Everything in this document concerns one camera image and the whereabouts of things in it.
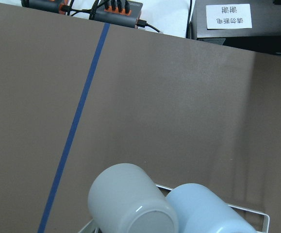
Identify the grey plastic cup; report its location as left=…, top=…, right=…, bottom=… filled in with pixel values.
left=87, top=163, right=179, bottom=233

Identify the blue plastic cup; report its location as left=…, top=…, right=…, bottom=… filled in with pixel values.
left=166, top=183, right=256, bottom=233

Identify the grey orange usb hub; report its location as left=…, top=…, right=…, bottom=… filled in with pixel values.
left=89, top=0, right=143, bottom=28

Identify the white paper label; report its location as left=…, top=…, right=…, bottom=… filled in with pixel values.
left=206, top=3, right=252, bottom=30

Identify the white wire cup rack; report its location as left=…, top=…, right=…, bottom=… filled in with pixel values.
left=77, top=183, right=269, bottom=233

